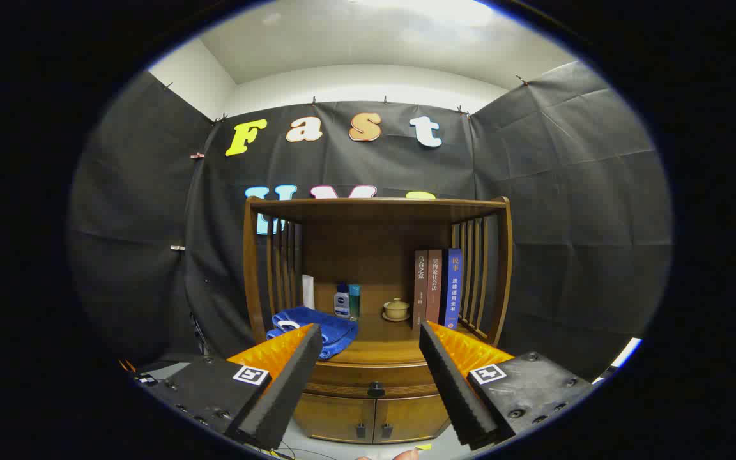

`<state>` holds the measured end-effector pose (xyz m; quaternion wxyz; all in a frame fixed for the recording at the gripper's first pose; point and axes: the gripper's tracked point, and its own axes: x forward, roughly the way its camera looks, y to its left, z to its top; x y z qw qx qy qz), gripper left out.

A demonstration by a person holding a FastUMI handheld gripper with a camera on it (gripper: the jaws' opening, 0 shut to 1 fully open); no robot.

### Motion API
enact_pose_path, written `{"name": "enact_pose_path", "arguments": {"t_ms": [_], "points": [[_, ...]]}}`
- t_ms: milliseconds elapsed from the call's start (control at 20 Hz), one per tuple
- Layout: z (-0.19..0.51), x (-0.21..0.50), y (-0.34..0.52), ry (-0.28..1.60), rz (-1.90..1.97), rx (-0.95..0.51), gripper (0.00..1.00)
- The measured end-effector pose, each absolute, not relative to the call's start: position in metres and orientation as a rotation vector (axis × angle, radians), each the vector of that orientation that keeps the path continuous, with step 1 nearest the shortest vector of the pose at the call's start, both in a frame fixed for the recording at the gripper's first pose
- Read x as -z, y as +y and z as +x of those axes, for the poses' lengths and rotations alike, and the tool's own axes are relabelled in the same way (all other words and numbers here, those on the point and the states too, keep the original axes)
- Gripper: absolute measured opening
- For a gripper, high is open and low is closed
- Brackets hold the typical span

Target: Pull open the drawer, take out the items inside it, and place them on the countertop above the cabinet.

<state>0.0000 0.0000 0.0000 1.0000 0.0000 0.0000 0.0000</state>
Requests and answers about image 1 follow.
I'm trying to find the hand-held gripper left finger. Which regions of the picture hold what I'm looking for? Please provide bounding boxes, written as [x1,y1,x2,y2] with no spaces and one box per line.
[126,323,323,451]

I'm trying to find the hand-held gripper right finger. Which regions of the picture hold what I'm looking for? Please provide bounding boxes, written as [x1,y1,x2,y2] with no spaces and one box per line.
[419,321,599,450]

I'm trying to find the wooden drawer with black knob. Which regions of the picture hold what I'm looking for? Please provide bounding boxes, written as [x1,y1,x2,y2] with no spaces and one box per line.
[303,360,439,399]

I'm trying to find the wooden cabinet door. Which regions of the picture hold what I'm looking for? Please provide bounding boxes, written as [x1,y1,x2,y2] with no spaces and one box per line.
[373,395,452,445]
[291,392,376,443]

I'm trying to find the wooden countertop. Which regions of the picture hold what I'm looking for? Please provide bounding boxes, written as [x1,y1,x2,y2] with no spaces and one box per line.
[264,300,496,366]

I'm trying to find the wooden cabinet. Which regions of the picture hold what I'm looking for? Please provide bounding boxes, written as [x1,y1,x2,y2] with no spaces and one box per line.
[243,196,513,445]

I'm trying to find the blue folded towel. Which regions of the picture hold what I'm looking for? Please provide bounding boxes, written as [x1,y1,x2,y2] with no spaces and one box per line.
[266,305,359,360]

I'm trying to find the beige lidded tea cup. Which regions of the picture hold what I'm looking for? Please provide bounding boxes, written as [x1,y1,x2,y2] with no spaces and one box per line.
[382,297,411,323]

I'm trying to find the blue book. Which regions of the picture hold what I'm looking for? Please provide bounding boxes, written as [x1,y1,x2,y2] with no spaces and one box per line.
[443,248,463,330]

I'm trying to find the reddish brown book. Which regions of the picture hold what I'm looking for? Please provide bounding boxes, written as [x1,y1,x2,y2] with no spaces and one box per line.
[426,249,443,326]

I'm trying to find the black backdrop cloth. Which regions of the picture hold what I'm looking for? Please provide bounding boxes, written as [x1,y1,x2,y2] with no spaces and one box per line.
[68,61,673,384]

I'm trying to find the black floor cable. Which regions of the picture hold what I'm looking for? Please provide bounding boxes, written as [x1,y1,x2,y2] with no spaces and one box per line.
[271,446,325,460]

